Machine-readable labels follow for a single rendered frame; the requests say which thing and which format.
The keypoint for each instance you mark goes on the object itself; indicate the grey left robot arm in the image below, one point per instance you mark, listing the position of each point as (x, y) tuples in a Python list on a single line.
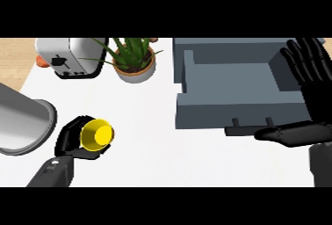
[(54, 172)]

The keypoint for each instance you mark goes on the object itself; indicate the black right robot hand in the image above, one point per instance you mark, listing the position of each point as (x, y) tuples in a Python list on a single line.
[(317, 96)]

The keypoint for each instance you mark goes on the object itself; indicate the blue-grey cabinet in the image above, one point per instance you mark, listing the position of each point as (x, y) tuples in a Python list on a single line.
[(225, 45)]

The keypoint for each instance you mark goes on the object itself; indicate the small orange object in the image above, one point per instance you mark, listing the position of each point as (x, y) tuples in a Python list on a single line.
[(42, 62)]

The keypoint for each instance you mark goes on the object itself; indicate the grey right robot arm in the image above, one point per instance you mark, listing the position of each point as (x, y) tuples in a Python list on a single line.
[(323, 168)]

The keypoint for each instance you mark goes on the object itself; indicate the blue-grey open drawer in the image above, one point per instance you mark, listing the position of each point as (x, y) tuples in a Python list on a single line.
[(234, 82)]

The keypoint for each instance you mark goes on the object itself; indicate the silver toaster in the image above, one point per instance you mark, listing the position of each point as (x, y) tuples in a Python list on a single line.
[(76, 57)]

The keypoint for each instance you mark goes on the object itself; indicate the yellow cup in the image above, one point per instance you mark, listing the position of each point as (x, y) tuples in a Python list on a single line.
[(98, 134)]

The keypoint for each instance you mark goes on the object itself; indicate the green potted plant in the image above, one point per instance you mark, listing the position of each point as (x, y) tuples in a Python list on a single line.
[(135, 63)]

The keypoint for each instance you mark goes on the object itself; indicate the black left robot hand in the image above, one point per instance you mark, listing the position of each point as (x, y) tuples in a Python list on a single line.
[(66, 140)]

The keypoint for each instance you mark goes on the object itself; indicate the blue-grey drawer front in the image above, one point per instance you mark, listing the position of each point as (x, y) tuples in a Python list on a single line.
[(216, 115)]

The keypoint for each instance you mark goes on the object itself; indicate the large grey cylindrical pot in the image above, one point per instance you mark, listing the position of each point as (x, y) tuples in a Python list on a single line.
[(22, 123)]

